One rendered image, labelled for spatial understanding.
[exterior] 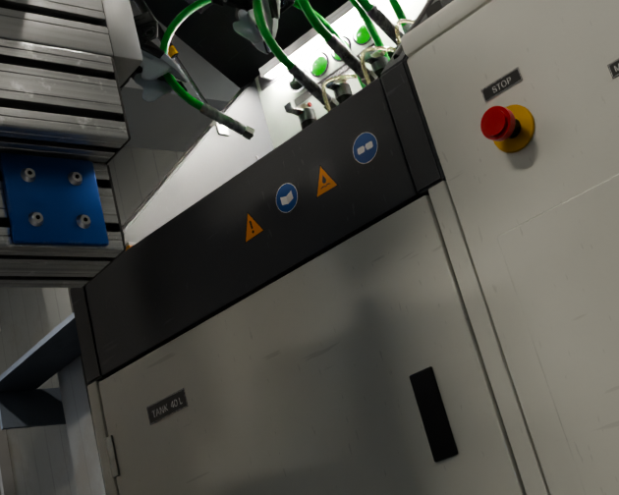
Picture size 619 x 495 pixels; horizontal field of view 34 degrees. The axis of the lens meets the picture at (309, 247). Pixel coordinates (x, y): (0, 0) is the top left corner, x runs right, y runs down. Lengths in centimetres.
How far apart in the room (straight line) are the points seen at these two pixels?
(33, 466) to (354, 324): 578
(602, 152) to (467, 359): 26
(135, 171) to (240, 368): 447
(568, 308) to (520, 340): 6
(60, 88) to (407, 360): 50
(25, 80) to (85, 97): 6
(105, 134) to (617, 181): 50
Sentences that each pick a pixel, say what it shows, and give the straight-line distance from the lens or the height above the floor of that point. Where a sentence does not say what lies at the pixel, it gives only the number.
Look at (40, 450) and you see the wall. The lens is 682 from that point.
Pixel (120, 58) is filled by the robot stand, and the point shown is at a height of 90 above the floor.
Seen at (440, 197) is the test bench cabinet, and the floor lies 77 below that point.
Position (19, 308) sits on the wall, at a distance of 707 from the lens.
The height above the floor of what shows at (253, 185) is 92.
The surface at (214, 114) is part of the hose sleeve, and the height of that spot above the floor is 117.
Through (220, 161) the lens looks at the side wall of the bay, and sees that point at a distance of 197.
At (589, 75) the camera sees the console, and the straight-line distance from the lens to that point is 110.
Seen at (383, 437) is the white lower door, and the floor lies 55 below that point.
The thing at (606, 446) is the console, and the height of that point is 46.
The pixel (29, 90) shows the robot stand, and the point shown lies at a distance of 93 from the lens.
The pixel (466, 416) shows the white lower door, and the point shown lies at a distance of 113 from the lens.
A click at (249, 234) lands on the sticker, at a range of 135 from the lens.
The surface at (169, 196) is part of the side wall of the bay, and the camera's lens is 183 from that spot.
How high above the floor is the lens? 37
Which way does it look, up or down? 20 degrees up
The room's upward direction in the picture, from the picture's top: 15 degrees counter-clockwise
